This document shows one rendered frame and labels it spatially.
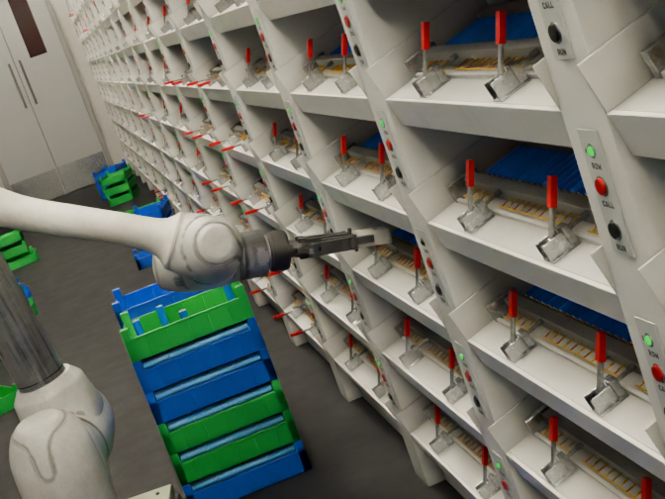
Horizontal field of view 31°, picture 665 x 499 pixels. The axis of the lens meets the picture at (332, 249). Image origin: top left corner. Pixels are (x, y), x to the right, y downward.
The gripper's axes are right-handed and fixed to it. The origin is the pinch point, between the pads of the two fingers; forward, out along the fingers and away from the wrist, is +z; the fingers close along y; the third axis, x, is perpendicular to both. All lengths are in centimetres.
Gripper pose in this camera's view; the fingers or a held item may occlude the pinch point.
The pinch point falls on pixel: (371, 237)
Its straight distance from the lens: 230.4
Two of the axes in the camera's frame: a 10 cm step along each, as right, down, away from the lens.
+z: 9.7, -1.4, 2.1
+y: 2.3, 1.3, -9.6
